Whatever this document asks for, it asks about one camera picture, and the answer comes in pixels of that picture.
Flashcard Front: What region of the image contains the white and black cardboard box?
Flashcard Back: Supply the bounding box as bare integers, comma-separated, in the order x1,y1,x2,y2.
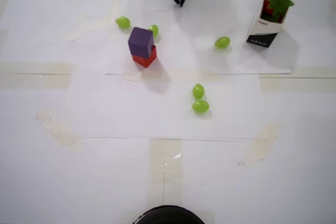
245,0,291,49

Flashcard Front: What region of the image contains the red strawberry with stem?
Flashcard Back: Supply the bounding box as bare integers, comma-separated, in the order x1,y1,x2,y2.
261,11,286,25

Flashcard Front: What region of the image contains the red strawberry with green leaves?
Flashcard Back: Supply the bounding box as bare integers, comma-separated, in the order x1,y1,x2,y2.
264,0,297,23

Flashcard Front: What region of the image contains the white paper sheet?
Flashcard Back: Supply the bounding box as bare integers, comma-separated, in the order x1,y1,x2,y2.
104,0,291,75

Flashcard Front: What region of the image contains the green plastic grape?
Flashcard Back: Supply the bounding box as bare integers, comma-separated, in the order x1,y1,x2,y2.
214,36,232,49
192,83,205,99
148,24,160,38
192,100,211,114
115,16,131,30

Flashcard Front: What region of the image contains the purple wooden cube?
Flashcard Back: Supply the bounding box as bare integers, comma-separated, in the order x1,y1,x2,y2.
127,26,154,58

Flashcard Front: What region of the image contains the red wooden cube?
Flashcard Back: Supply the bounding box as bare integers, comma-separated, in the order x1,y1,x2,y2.
131,45,158,69

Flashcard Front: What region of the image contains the beige masking tape strip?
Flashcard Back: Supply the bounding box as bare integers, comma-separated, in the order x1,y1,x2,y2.
149,138,184,187
240,121,283,167
0,62,76,90
35,108,85,156
67,14,116,42
259,74,336,93

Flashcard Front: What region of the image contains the black round dome object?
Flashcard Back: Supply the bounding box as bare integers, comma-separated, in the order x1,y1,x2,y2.
132,205,206,224

